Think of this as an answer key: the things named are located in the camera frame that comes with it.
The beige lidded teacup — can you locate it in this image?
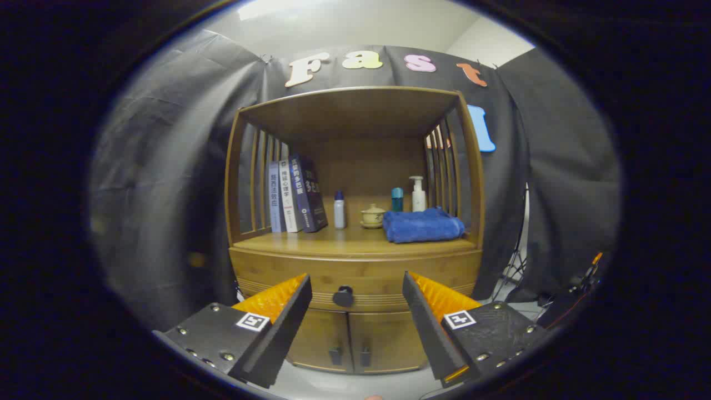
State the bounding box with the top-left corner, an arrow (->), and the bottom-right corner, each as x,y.
360,203 -> 386,229

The wooden drawer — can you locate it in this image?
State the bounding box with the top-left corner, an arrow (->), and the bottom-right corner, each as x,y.
229,247 -> 483,313

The black device orange tip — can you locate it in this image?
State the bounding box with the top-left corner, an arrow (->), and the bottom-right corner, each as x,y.
536,252 -> 605,329

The white pump bottle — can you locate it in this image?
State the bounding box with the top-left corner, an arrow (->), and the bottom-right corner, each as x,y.
409,176 -> 427,212

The wooden cabinet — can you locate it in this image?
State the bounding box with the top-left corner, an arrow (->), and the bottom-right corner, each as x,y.
224,86 -> 485,374

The light blue book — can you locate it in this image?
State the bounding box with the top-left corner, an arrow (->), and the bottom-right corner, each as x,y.
268,161 -> 285,233

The black backdrop cloth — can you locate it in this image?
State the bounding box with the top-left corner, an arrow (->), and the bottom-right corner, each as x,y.
89,29 -> 622,333

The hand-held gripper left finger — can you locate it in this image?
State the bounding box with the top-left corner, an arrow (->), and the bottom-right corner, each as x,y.
153,272 -> 313,389

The wooden cabinet door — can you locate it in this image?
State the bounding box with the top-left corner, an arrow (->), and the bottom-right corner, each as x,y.
286,308 -> 354,373
349,311 -> 428,374

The white book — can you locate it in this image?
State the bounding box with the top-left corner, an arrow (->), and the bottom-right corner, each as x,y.
279,159 -> 303,233

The blue folded towel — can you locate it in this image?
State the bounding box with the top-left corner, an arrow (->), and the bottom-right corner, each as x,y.
382,207 -> 466,244

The black tripod stand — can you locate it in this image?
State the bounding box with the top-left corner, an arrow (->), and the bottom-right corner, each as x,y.
492,183 -> 529,303

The dark blue book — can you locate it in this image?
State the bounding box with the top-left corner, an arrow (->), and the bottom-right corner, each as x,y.
289,154 -> 328,233

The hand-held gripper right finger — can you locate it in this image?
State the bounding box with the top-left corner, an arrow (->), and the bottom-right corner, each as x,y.
402,271 -> 552,388

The wooden countertop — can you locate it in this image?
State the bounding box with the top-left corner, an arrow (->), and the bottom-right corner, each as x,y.
232,194 -> 479,257

